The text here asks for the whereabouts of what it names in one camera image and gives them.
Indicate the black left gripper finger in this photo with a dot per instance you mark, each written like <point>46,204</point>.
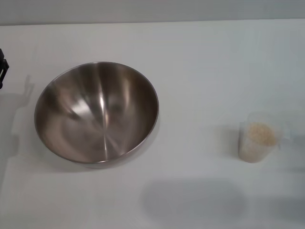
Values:
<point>3,66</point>

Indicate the stainless steel mixing bowl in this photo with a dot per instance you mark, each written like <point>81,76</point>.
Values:
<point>95,114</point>

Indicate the translucent plastic measuring cup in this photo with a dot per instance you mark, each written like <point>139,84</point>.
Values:
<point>250,152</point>

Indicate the white rice grains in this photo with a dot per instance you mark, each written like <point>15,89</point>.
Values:
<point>261,133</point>

